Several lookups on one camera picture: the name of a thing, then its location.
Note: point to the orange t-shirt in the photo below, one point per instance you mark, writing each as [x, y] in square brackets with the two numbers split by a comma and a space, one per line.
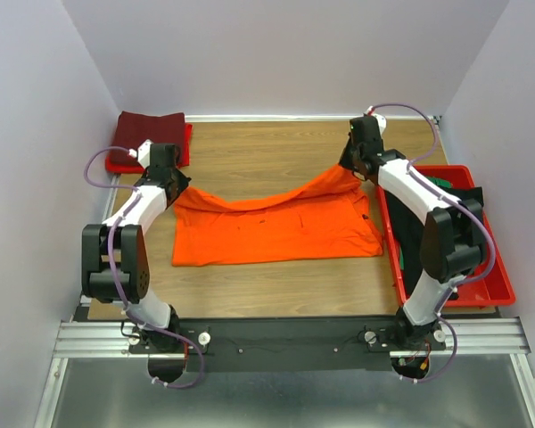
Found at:
[327, 218]

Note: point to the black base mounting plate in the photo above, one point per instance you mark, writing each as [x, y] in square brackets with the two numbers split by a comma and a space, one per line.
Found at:
[289, 344]

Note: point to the green t-shirt in bin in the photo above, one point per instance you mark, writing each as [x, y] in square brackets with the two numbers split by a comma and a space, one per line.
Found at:
[440, 182]

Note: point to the red t-shirt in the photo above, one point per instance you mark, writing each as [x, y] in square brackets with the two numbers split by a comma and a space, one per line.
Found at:
[182, 160]

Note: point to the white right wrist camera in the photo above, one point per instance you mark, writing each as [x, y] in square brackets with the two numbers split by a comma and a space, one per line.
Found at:
[381, 121]

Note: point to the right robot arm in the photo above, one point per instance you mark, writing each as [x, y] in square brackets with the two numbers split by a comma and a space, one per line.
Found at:
[455, 240]

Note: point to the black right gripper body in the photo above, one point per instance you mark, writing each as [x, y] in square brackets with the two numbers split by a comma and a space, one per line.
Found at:
[349, 156]

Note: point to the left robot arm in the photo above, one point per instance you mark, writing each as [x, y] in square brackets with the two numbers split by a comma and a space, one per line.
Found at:
[114, 261]

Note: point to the black t-shirt in bin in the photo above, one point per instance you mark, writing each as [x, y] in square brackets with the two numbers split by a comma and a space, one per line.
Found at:
[408, 231]

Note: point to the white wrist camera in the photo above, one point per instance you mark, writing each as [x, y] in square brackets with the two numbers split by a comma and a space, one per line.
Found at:
[381, 121]
[141, 155]

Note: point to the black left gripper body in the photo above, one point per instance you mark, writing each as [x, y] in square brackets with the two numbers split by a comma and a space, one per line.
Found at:
[182, 180]

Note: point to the maroon t-shirt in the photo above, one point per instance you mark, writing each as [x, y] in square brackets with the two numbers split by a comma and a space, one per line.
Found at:
[134, 128]

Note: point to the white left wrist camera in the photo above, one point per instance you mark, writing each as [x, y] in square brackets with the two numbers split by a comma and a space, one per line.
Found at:
[141, 155]

